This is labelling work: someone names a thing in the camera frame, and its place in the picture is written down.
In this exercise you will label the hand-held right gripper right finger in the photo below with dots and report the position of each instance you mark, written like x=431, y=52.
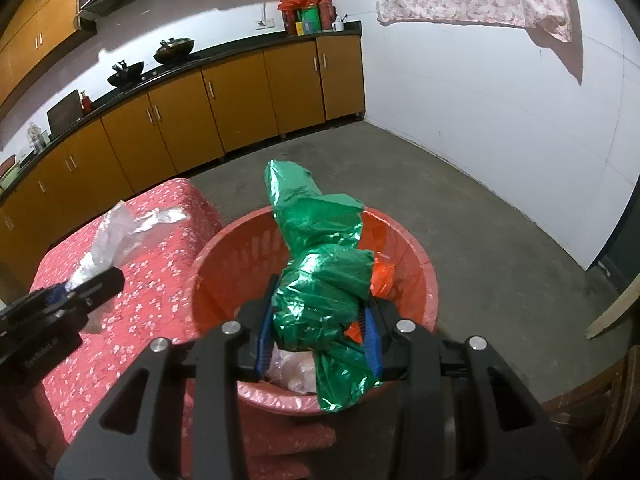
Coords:
x=372, y=345

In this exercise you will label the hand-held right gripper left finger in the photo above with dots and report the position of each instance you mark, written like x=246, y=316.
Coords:
x=264, y=340

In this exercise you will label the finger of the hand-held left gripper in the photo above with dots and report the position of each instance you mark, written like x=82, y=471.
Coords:
x=97, y=285

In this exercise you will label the clear plastic bag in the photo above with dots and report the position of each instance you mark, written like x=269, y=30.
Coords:
x=295, y=370
x=117, y=240

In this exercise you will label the orange plastic basket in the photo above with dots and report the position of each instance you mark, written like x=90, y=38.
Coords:
x=225, y=260

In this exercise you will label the green plastic bag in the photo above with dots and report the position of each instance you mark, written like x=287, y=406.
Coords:
x=320, y=270

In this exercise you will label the orange plastic bag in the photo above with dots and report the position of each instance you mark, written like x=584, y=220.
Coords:
x=380, y=277

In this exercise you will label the red floral tablecloth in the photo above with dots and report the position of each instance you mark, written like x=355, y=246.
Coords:
x=165, y=260

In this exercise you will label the green basin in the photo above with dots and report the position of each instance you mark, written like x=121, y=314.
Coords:
x=9, y=179

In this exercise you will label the red basin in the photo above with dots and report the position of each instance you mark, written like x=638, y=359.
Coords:
x=6, y=164

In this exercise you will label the glass jar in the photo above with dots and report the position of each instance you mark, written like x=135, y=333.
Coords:
x=36, y=137

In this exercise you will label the red bottle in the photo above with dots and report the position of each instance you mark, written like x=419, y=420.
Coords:
x=86, y=103

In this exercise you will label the black open wok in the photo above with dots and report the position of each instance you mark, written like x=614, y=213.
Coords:
x=125, y=76

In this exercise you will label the yellow lower kitchen cabinets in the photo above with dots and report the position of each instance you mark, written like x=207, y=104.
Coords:
x=225, y=105

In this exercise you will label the wooden chair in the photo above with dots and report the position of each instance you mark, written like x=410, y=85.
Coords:
x=595, y=410

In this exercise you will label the wooden plank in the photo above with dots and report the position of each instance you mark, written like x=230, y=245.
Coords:
x=612, y=315

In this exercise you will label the black lidded wok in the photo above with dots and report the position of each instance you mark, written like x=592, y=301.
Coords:
x=173, y=51

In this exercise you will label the dark door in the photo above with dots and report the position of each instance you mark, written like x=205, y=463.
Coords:
x=622, y=250

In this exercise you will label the black kitchen countertop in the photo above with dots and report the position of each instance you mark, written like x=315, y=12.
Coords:
x=240, y=47

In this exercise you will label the green yellow box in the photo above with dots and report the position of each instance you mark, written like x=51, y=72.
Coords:
x=307, y=22

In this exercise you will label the white mug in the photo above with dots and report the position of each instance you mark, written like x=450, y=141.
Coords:
x=338, y=25

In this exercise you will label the yellow wall cabinet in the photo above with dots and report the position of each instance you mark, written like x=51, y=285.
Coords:
x=30, y=30

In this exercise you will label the wall outlet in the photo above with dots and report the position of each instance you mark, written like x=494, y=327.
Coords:
x=265, y=24

